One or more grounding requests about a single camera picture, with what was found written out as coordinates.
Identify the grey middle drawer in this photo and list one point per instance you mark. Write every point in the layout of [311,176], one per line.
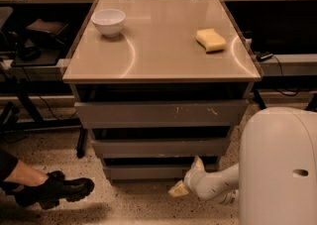
[161,149]

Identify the yellow sponge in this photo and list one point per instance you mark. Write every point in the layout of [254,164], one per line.
[210,40]

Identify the grey top drawer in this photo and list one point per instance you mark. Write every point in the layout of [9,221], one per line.
[158,114]

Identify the black left desk frame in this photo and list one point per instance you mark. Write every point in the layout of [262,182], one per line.
[23,90]

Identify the grey bottom drawer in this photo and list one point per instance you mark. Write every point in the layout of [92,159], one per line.
[145,172]

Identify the black power adapter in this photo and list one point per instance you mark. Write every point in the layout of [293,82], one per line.
[264,56]

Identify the black headphones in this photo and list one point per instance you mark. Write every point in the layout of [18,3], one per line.
[28,53]

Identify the grey drawer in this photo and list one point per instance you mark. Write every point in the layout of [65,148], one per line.
[161,149]
[145,172]
[158,114]

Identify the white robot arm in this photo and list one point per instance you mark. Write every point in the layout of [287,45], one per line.
[275,180]

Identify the brown box on shelf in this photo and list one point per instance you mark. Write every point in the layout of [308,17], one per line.
[43,30]

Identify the black table leg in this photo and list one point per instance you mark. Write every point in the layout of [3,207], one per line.
[258,99]

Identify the white ceramic bowl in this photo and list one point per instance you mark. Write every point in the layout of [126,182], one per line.
[109,22]

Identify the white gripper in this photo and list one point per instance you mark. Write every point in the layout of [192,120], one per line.
[192,179]

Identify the grey drawer cabinet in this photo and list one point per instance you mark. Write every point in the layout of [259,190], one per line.
[157,58]

